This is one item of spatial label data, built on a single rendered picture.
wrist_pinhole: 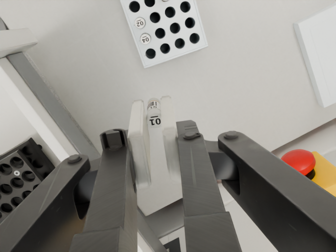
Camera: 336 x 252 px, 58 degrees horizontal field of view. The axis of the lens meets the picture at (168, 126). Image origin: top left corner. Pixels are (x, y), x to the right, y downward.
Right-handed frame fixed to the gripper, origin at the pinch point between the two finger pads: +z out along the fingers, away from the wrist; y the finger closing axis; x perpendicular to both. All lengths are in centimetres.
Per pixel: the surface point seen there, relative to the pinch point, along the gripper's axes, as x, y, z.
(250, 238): -20.3, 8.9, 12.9
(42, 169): -7.4, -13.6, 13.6
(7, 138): -4.3, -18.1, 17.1
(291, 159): -10.3, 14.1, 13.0
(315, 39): 1.1, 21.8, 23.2
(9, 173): -6.0, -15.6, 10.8
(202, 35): 3.9, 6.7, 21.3
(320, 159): -11.7, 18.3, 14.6
